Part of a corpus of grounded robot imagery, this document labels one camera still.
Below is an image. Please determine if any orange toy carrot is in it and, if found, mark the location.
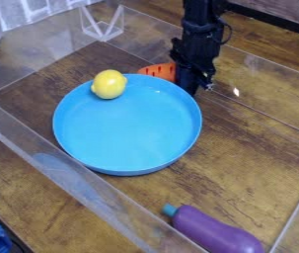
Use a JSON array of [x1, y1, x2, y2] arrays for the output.
[[137, 62, 175, 82]]

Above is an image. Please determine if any blue round tray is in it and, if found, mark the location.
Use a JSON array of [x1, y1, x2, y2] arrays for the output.
[[52, 74, 201, 176]]

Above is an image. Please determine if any clear acrylic corner bracket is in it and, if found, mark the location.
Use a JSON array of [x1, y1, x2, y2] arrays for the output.
[[79, 6, 124, 42]]

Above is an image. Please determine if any clear acrylic enclosure wall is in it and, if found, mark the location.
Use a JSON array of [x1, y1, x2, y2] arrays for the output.
[[0, 0, 299, 253]]

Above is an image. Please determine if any yellow toy lemon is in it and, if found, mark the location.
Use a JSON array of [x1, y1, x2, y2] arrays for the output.
[[91, 69, 128, 99]]

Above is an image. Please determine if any white patterned curtain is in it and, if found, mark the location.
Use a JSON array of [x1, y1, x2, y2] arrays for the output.
[[0, 0, 103, 40]]

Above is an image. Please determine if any purple toy eggplant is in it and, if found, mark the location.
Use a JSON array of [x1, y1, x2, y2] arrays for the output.
[[161, 204, 264, 253]]

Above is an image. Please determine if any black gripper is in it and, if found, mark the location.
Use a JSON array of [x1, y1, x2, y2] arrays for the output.
[[169, 18, 226, 96]]

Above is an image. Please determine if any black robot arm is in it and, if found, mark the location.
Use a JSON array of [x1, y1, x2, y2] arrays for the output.
[[169, 0, 232, 96]]

